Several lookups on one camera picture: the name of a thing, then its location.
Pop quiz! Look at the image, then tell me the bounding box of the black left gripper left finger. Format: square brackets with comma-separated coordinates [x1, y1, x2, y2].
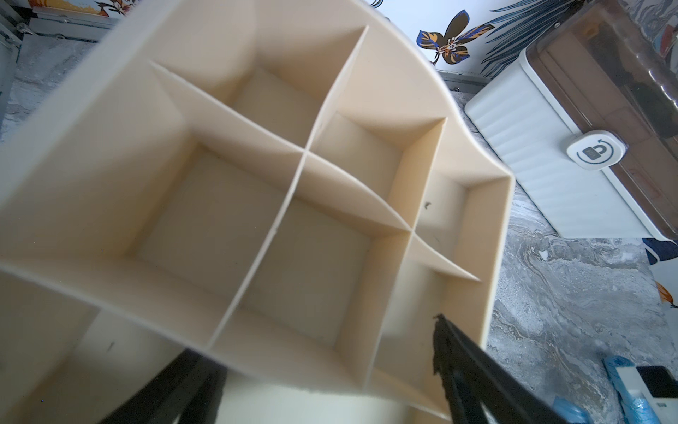
[102, 349, 228, 423]

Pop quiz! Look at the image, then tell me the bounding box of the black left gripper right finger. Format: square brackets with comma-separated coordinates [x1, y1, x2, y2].
[433, 314, 561, 423]

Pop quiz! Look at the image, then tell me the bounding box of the blue bag roll five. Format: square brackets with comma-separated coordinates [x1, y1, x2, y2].
[603, 355, 660, 424]

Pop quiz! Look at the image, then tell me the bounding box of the blue bag roll two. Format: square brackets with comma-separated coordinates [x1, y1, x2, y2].
[552, 397, 590, 424]

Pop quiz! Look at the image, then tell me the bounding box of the beige drawer organizer cabinet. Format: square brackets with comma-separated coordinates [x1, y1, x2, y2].
[1, 1, 515, 423]

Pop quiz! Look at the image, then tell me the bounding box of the brown lid storage box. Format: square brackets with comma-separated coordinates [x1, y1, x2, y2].
[465, 1, 677, 241]

